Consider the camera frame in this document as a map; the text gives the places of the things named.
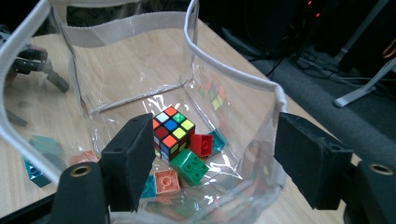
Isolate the blue toy block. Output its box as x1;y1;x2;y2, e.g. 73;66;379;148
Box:
22;158;52;189

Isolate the teal toy block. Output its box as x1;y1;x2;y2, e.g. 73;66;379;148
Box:
139;174;157;200

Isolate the clear plastic bag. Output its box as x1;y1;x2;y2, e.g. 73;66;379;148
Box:
0;0;289;224

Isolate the red toy block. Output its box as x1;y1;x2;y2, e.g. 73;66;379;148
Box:
190;133;215;158

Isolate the multicoloured puzzle cube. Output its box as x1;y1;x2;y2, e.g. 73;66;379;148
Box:
152;105;196;166

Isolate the black equipment cabinet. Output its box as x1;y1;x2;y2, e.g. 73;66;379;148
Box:
199;0;321;60

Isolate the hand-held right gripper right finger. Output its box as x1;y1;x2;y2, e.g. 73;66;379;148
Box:
274;111;355;211

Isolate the salmon toy block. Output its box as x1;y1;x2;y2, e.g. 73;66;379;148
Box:
69;149;101;166

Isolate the mint toy block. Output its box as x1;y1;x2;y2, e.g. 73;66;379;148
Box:
29;134;64;162

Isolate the green toy block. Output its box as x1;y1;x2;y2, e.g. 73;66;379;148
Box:
170;148;210;187

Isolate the white metal desk frame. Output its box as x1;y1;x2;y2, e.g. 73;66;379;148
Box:
331;0;396;108

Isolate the cyan toy block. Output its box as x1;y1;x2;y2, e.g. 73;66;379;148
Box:
208;129;228;155

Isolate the pink toy block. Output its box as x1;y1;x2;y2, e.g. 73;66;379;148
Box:
153;168;181;195

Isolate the bundle of floor cables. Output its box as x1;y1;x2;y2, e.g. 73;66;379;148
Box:
264;46;396;91

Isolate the orange cord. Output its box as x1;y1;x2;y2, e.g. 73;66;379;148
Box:
382;36;396;59

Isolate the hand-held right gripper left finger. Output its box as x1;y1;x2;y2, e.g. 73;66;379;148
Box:
101;112;156;214

